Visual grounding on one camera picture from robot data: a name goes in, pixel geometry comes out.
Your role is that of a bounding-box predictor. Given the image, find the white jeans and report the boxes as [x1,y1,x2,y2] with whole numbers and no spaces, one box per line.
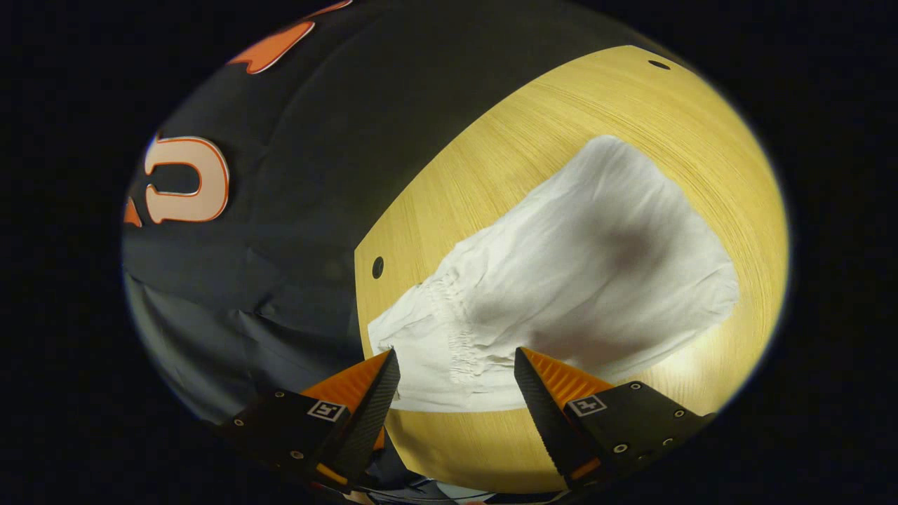
[367,135,741,413]

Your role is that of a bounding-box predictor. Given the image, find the person's dark clothing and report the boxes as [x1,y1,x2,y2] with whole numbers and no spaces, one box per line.
[351,442,450,502]

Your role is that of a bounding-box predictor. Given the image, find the black backdrop cloth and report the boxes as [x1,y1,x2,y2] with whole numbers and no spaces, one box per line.
[121,0,632,425]

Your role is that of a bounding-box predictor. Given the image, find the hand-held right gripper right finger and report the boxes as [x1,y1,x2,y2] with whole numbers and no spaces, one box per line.
[514,346,716,492]

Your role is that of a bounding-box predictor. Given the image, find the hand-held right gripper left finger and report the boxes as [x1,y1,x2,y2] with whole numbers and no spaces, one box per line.
[217,349,401,492]

